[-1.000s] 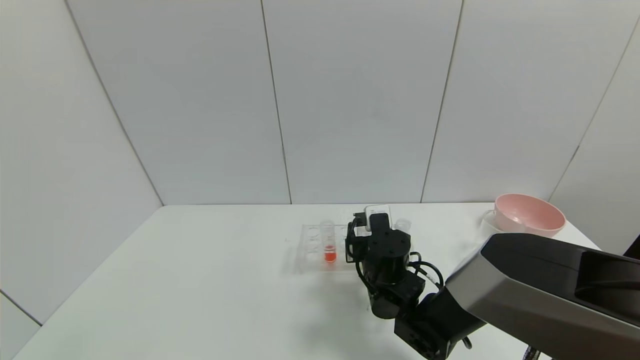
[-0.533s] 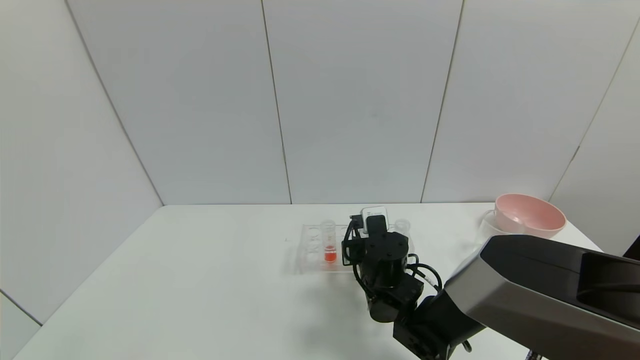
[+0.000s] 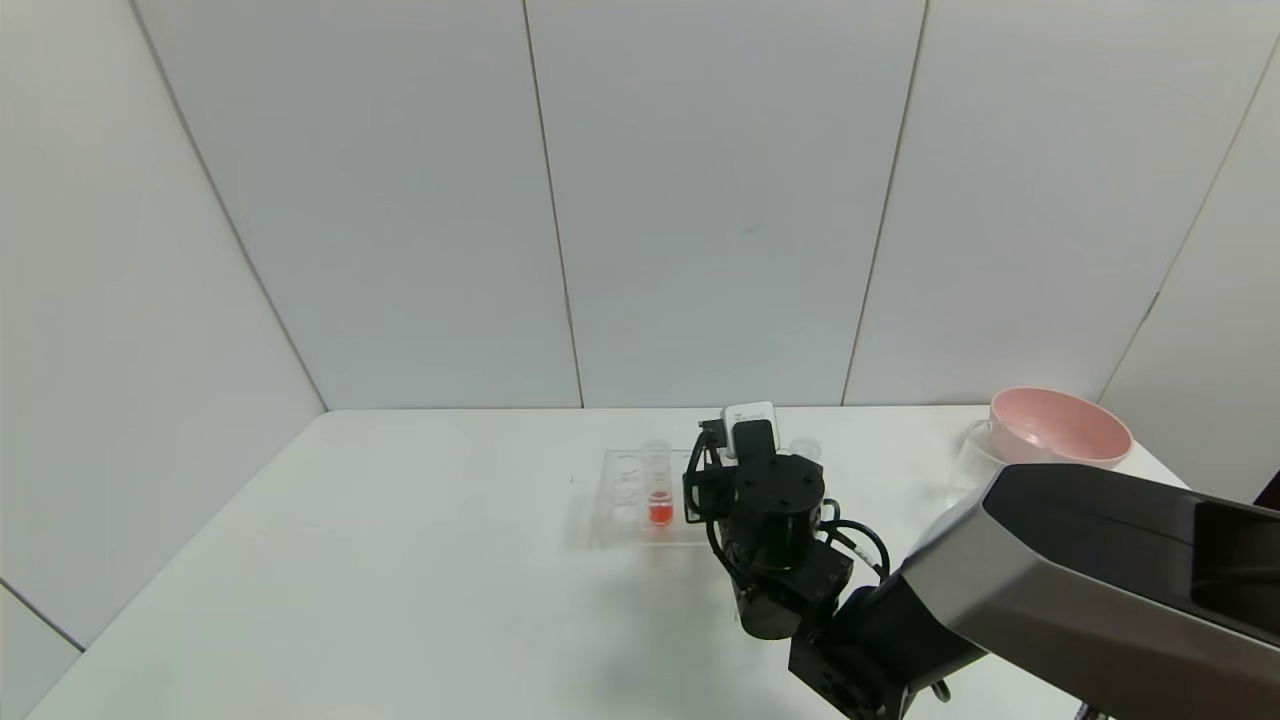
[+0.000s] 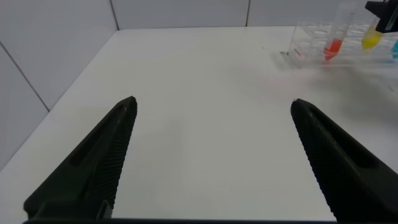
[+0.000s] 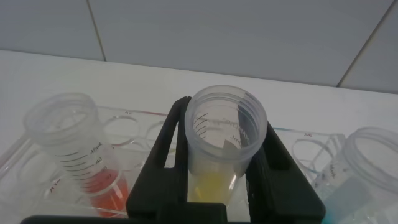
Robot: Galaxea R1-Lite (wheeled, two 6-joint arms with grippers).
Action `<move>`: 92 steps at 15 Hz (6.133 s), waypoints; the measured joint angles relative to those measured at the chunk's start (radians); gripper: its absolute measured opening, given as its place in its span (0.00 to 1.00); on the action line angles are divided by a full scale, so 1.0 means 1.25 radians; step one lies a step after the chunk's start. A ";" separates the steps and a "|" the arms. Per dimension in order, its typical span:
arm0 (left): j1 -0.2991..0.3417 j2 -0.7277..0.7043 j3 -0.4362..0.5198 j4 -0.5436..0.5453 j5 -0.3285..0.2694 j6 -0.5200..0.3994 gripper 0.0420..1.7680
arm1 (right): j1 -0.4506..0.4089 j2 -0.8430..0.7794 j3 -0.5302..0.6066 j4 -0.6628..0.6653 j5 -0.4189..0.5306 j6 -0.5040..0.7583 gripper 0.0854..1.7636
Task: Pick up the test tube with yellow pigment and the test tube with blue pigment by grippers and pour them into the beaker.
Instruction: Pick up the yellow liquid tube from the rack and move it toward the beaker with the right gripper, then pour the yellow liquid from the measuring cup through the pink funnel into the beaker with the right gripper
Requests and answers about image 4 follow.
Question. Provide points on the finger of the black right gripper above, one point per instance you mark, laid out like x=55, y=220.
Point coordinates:
x=388, y=15

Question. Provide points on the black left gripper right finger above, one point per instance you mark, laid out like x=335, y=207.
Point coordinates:
x=348, y=174

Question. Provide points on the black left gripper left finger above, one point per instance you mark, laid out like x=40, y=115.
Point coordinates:
x=93, y=171

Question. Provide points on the test tube with yellow pigment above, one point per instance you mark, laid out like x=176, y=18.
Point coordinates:
x=371, y=40

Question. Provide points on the test tube with blue pigment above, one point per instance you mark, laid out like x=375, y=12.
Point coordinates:
x=395, y=49

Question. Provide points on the test tube with red pigment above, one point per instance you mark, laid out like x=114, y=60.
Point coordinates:
x=332, y=46

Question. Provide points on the clear plastic test tube rack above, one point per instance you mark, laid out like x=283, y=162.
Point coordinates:
x=311, y=40

